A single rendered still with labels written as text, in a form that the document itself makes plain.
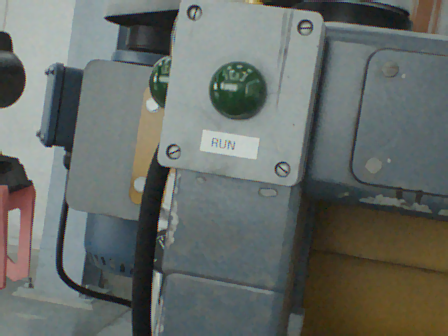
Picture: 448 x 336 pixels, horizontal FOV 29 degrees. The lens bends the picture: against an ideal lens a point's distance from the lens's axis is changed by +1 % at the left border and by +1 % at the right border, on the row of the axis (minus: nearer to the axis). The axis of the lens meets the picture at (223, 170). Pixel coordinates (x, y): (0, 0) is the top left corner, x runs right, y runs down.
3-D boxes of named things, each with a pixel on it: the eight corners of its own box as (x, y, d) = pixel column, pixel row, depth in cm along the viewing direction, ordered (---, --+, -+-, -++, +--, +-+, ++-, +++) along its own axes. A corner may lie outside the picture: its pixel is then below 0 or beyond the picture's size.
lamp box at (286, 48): (155, 165, 45) (180, -6, 45) (174, 163, 50) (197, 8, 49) (296, 188, 44) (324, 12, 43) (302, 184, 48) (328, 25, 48)
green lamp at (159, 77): (138, 105, 46) (146, 49, 46) (152, 107, 49) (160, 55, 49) (184, 112, 46) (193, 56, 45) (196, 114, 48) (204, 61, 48)
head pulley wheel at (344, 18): (280, 31, 60) (286, -5, 60) (291, 46, 69) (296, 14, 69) (411, 48, 58) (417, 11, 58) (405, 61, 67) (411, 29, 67)
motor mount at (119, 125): (58, 209, 90) (81, 55, 89) (79, 205, 97) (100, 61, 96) (326, 256, 86) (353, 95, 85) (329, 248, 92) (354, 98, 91)
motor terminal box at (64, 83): (35, 169, 92) (51, 61, 91) (31, 161, 102) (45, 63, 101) (113, 179, 94) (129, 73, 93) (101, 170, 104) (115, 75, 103)
